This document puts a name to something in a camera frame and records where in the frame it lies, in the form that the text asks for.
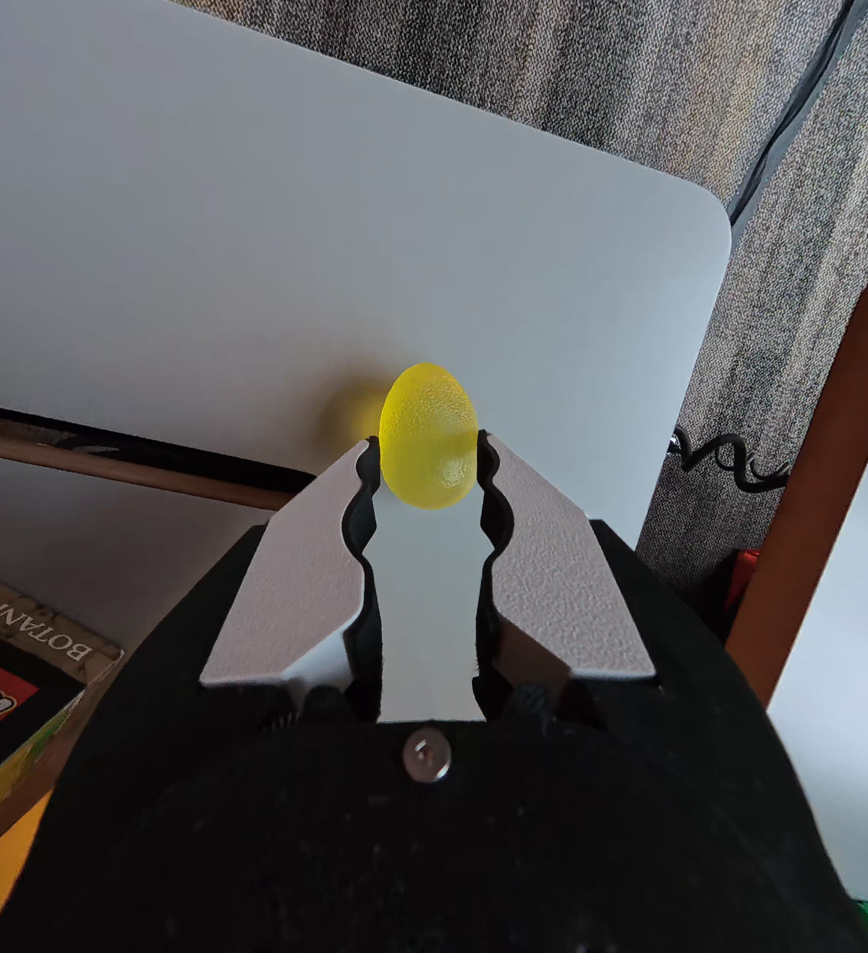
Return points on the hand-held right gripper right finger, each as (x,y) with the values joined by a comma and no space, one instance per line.
(560,595)

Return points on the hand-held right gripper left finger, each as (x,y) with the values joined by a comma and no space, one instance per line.
(292,595)

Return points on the yellow egg-shaped grip ball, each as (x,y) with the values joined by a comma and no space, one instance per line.
(426,432)

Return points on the black bamboo-print cardboard box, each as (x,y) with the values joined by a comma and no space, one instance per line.
(2,670)

